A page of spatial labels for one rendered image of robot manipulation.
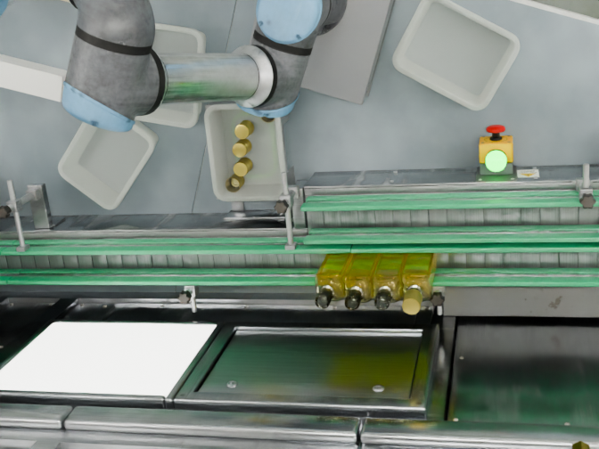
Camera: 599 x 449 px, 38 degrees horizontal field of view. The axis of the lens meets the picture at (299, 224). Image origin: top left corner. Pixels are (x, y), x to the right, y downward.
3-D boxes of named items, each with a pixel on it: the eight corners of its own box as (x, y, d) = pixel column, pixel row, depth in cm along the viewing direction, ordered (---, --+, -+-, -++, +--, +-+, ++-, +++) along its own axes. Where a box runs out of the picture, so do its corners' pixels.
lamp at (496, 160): (485, 169, 184) (485, 174, 182) (485, 149, 183) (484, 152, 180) (507, 169, 183) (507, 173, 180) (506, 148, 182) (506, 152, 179)
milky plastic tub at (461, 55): (482, 107, 189) (481, 116, 181) (391, 59, 190) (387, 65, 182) (524, 35, 182) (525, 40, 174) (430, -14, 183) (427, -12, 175)
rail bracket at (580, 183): (571, 189, 177) (577, 209, 164) (571, 153, 174) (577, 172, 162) (592, 188, 176) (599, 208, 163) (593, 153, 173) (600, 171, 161)
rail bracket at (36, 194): (49, 225, 217) (1, 258, 196) (36, 160, 212) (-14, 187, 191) (67, 225, 216) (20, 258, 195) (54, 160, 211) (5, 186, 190)
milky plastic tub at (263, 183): (225, 191, 207) (214, 202, 199) (214, 98, 200) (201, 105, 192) (296, 189, 203) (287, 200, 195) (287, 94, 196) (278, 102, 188)
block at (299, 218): (297, 218, 198) (291, 229, 192) (293, 179, 195) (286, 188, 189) (312, 218, 198) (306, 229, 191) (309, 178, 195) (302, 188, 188)
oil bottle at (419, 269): (411, 265, 189) (400, 305, 169) (410, 240, 187) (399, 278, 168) (437, 265, 188) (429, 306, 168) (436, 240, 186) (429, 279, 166)
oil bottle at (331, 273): (333, 265, 193) (314, 305, 174) (331, 241, 191) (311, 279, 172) (358, 265, 192) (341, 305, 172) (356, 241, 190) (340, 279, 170)
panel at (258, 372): (53, 330, 203) (-29, 404, 172) (50, 318, 202) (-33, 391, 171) (439, 336, 182) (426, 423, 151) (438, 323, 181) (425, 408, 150)
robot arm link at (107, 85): (326, 49, 167) (110, 47, 124) (302, 120, 173) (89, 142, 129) (280, 27, 172) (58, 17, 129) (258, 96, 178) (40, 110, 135)
